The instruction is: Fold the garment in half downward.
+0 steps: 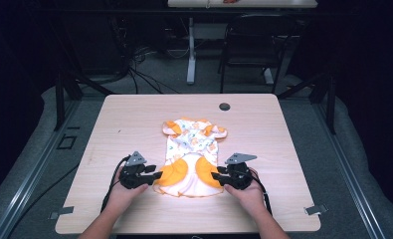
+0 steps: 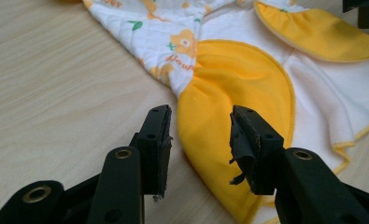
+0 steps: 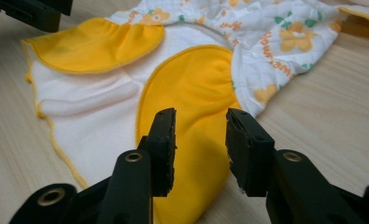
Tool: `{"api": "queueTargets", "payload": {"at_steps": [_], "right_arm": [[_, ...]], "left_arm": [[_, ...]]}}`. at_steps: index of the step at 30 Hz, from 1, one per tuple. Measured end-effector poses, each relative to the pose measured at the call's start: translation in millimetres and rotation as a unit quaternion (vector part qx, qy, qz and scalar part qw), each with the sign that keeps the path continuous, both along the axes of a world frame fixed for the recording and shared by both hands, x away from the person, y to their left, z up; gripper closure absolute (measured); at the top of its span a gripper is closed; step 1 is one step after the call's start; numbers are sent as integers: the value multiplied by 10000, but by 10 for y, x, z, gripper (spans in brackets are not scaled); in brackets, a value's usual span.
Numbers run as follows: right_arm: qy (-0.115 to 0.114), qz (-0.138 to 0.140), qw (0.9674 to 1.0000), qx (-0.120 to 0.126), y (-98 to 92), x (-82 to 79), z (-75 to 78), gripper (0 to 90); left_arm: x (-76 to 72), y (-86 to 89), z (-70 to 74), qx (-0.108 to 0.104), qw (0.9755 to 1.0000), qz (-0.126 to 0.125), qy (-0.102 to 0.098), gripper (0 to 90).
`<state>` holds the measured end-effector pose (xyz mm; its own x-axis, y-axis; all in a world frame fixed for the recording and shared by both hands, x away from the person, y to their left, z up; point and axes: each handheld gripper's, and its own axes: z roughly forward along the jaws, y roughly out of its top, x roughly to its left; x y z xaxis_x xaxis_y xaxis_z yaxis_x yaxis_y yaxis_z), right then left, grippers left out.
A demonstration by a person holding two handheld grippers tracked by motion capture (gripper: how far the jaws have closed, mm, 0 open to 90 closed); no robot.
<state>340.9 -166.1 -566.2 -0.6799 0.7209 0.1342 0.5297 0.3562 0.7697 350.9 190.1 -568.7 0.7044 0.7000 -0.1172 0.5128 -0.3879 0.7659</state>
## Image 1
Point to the light wooden background table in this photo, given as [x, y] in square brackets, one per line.
[242, 3]

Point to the black metal chair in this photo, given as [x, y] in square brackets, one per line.
[253, 49]

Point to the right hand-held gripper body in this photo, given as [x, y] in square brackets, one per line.
[239, 174]

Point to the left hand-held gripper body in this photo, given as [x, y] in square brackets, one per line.
[133, 172]

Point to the white table leg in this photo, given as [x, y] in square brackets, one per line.
[191, 53]

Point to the person's right hand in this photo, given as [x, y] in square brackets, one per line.
[248, 198]

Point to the person's left hand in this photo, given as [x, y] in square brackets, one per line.
[122, 197]

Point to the red object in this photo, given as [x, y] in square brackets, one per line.
[230, 1]

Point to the black metal stand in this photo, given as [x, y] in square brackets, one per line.
[328, 103]
[60, 99]

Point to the orange and white baby dress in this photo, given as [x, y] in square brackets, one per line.
[190, 156]

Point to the grey metal table bracket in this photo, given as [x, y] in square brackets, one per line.
[316, 209]
[62, 211]

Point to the aluminium floor rail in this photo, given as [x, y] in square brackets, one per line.
[31, 172]
[348, 172]

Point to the round grey table grommet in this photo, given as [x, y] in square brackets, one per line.
[224, 106]

